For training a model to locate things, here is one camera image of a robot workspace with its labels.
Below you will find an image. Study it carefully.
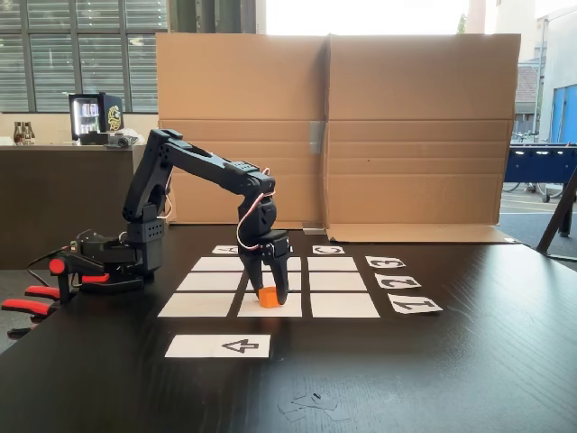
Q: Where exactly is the round orange token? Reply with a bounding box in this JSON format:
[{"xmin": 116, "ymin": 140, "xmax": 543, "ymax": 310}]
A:
[{"xmin": 258, "ymin": 285, "xmax": 281, "ymax": 309}]

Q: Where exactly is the white grid sheet black tape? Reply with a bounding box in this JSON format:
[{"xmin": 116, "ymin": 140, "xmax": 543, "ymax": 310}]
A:
[{"xmin": 157, "ymin": 255, "xmax": 382, "ymax": 319}]

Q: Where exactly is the white arrow paper sheet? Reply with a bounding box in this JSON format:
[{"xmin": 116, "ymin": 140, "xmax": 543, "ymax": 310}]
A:
[{"xmin": 164, "ymin": 333, "xmax": 272, "ymax": 360}]

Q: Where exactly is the paper sheet number 3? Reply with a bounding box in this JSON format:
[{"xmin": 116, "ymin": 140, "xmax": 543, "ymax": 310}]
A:
[{"xmin": 364, "ymin": 255, "xmax": 408, "ymax": 270}]

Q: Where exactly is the grey tape strip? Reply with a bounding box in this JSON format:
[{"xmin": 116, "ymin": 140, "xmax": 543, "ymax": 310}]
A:
[{"xmin": 308, "ymin": 120, "xmax": 327, "ymax": 157}]

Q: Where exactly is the paper sheet number 2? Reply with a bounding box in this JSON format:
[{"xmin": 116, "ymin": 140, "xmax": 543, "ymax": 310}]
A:
[{"xmin": 374, "ymin": 272, "xmax": 423, "ymax": 290}]

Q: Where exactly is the paper sheet number 1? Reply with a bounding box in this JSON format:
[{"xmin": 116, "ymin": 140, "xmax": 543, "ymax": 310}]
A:
[{"xmin": 387, "ymin": 292, "xmax": 444, "ymax": 316}]

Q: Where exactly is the grey object on counter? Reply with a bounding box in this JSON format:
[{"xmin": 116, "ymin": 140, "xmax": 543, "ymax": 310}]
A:
[{"xmin": 104, "ymin": 127, "xmax": 146, "ymax": 150}]

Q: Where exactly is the red black table clamp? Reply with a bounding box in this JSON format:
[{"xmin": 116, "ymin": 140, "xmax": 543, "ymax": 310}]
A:
[
  {"xmin": 0, "ymin": 283, "xmax": 62, "ymax": 340},
  {"xmin": 47, "ymin": 253, "xmax": 112, "ymax": 308}
]

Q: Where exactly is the brown cardboard screen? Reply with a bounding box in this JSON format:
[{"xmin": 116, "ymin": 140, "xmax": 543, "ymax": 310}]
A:
[{"xmin": 155, "ymin": 32, "xmax": 522, "ymax": 245}]

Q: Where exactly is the dark wooden counter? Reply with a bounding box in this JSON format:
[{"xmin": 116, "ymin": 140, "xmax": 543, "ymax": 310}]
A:
[{"xmin": 0, "ymin": 143, "xmax": 150, "ymax": 272}]

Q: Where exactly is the black mini fridge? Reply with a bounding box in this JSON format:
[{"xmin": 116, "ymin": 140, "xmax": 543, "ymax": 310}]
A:
[{"xmin": 68, "ymin": 92, "xmax": 124, "ymax": 146}]

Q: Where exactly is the blue foosball table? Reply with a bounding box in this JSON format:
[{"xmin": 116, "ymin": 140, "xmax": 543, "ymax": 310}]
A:
[{"xmin": 508, "ymin": 142, "xmax": 577, "ymax": 204}]

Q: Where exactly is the dark wooden stand leg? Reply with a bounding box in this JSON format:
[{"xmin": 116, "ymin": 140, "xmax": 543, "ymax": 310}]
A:
[{"xmin": 535, "ymin": 165, "xmax": 577, "ymax": 263}]

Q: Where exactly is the white red servo cable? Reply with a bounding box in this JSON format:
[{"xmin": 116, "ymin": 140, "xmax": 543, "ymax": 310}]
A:
[{"xmin": 235, "ymin": 167, "xmax": 272, "ymax": 253}]

